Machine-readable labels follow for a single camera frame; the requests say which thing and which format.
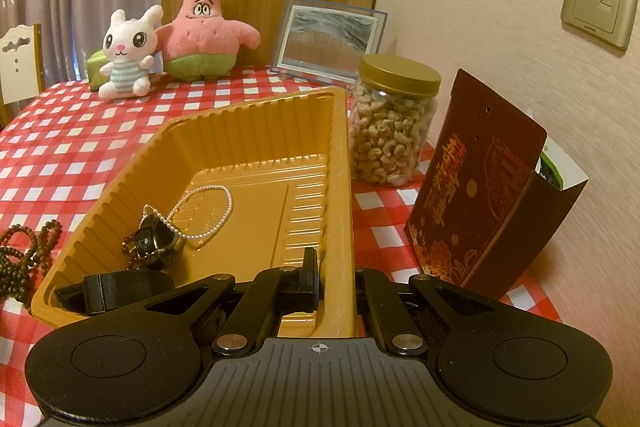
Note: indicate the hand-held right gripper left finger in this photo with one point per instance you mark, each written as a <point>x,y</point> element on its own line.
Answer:
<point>310,282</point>

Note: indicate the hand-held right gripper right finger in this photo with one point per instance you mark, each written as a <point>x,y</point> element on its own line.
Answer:
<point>372,302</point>

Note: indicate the yellow plastic tray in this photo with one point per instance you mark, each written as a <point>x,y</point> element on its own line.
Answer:
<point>250,207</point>

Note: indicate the black watch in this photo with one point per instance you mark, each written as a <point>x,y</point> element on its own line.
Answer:
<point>155,244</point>

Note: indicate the dark red gift box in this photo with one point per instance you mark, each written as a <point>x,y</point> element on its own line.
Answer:
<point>460,207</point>

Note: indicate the cashew jar with gold lid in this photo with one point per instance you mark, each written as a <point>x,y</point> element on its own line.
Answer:
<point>390,137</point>

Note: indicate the dark green packet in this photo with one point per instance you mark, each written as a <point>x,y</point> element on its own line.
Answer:
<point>550,167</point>

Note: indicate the pink starfish plush toy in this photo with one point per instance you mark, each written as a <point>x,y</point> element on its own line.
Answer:
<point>200,32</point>

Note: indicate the red checkered tablecloth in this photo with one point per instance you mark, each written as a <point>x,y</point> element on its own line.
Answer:
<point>75,132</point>

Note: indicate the white rabbit plush toy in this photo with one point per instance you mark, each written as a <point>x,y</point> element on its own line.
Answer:
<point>122,52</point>

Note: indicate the green box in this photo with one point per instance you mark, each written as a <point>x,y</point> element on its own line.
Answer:
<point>95,67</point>

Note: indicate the white wooden chair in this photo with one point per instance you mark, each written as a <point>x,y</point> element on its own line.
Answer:
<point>20,67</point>

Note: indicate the clear picture frame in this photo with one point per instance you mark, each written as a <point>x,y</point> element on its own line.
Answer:
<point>330,32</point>

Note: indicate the gold wall data panel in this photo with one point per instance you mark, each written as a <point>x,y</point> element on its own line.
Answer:
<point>597,2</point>

